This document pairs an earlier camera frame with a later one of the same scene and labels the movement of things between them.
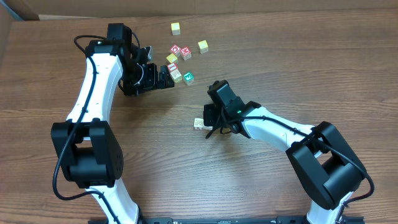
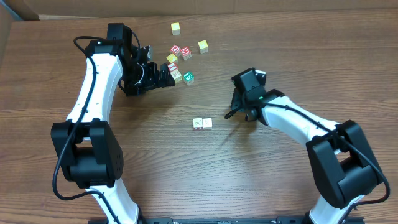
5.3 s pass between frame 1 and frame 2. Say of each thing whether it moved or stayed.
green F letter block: stayed
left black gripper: stayed
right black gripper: moved
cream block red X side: stayed
